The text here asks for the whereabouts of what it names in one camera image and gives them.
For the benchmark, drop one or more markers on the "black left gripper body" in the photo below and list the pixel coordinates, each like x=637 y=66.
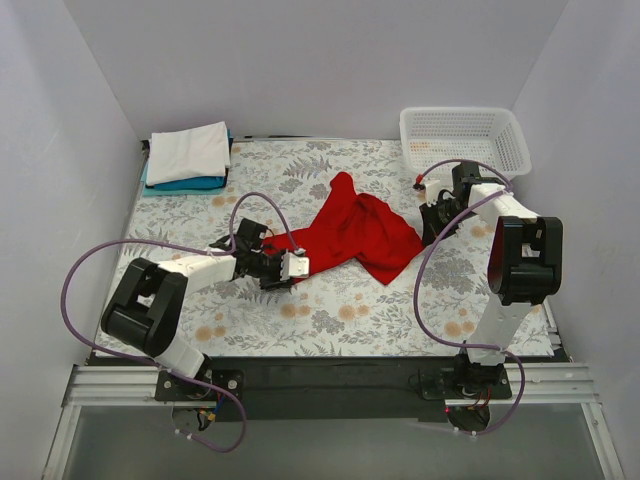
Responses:
x=273 y=270

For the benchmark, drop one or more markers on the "red t shirt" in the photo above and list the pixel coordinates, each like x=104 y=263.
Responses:
x=354 y=226

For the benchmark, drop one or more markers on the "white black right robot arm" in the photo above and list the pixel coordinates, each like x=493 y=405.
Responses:
x=525 y=262

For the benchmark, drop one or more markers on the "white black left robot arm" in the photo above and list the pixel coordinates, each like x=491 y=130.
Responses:
x=145 y=309

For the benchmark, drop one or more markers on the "floral patterned tablecloth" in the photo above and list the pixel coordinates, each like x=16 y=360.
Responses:
x=343 y=311

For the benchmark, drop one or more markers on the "teal folded t shirt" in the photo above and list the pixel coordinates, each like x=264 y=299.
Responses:
x=189 y=186

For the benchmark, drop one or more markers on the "white plastic basket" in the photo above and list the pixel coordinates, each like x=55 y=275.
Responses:
x=492 y=136

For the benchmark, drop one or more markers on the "white folded t shirt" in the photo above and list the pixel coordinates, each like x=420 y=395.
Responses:
x=193 y=153

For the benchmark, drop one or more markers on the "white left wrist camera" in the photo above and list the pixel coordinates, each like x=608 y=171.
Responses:
x=294 y=265

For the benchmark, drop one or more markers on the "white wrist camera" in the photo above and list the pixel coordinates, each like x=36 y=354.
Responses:
x=294 y=265
x=426 y=188

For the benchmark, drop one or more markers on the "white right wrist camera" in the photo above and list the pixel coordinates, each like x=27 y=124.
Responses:
x=426 y=188

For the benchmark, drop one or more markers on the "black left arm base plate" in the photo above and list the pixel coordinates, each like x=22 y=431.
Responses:
x=171 y=388

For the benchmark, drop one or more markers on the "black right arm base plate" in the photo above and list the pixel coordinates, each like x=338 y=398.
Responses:
x=458 y=380

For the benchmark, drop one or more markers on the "aluminium front rail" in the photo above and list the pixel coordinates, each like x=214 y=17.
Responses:
x=534 y=383

